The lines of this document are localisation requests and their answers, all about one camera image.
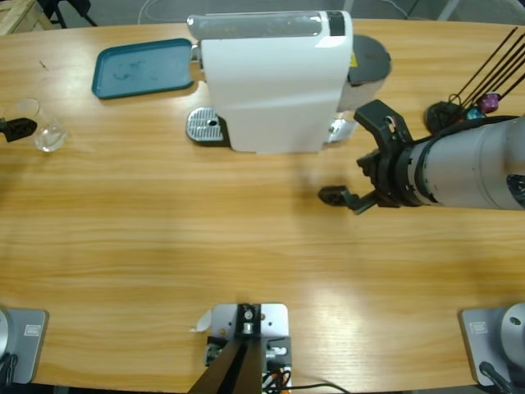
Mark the grey water tank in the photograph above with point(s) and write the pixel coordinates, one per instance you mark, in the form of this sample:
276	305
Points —
367	57

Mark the grey metal leg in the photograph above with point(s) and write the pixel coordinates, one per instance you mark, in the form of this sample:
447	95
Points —
449	8

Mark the white coffee machine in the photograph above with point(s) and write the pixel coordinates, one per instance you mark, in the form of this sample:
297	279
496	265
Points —
266	90

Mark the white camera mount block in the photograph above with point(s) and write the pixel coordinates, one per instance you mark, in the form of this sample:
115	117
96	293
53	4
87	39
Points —
275	328

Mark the teal plastic tray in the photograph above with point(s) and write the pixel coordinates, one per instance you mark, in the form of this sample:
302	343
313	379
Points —
143	65

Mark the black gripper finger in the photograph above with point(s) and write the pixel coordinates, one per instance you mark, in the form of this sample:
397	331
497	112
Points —
18	128

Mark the clear drinking glass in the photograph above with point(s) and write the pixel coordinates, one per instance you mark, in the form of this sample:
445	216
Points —
51	139

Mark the teal coffee capsule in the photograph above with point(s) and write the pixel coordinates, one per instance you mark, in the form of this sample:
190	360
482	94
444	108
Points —
476	114

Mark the purple coffee capsule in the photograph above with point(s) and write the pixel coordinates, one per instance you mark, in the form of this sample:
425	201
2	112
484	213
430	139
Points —
490	102

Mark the wooden crate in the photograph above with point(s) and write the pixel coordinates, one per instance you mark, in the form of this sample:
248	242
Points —
20	16

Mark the white tape strip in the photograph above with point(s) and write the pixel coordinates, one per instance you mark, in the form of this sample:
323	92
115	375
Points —
203	322

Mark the metal drip tray grille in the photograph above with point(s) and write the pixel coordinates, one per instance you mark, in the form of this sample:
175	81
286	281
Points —
201	123

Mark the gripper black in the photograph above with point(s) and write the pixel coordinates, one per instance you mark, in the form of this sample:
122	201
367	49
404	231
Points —
387	176

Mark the black capsule holder stand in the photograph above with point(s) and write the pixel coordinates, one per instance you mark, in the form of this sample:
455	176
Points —
441	115

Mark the dark camera post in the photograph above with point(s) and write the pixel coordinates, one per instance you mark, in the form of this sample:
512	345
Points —
229	369

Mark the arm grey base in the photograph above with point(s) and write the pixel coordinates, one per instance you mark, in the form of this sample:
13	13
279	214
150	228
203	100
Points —
24	340
484	340

